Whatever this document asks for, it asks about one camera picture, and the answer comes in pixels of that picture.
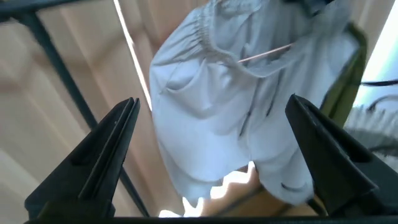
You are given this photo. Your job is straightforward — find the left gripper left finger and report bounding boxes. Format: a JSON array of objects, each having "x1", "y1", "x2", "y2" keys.
[{"x1": 24, "y1": 97, "x2": 141, "y2": 218}]

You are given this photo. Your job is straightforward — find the white laundry basket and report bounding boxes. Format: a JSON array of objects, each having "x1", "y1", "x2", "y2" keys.
[{"x1": 343, "y1": 79, "x2": 398, "y2": 174}]

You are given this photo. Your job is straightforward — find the pink clothes hanger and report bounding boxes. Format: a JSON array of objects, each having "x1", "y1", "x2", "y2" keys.
[{"x1": 238, "y1": 42, "x2": 294, "y2": 64}]

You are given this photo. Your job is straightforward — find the black clothes rack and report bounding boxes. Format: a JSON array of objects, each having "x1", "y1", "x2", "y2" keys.
[{"x1": 0, "y1": 0, "x2": 327, "y2": 218}]

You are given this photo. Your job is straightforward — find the green long-sleeved shirt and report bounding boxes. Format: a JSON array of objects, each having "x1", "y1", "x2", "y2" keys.
[{"x1": 320, "y1": 22, "x2": 368, "y2": 128}]

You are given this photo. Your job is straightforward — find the pale grey garment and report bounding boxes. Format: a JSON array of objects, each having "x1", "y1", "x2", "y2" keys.
[{"x1": 149, "y1": 0, "x2": 360, "y2": 208}]

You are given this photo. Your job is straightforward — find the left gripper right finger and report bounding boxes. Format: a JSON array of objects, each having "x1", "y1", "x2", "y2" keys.
[{"x1": 285, "y1": 94, "x2": 398, "y2": 217}]

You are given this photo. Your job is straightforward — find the beige curtain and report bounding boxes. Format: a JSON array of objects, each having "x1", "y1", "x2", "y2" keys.
[{"x1": 0, "y1": 0, "x2": 396, "y2": 218}]

